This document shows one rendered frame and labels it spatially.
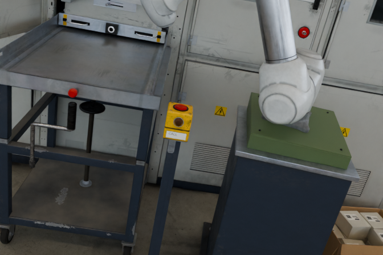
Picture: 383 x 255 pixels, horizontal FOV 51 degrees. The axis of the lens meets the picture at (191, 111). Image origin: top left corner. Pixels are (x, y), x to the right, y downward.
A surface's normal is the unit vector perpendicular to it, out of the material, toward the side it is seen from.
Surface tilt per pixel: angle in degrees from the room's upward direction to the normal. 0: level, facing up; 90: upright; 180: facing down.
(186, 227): 0
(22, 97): 90
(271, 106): 101
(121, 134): 90
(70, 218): 0
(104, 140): 90
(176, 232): 0
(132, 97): 90
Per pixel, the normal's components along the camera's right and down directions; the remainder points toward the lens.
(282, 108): -0.40, 0.45
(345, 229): -0.96, -0.07
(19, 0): 0.94, 0.28
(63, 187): 0.18, -0.90
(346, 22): -0.01, 0.41
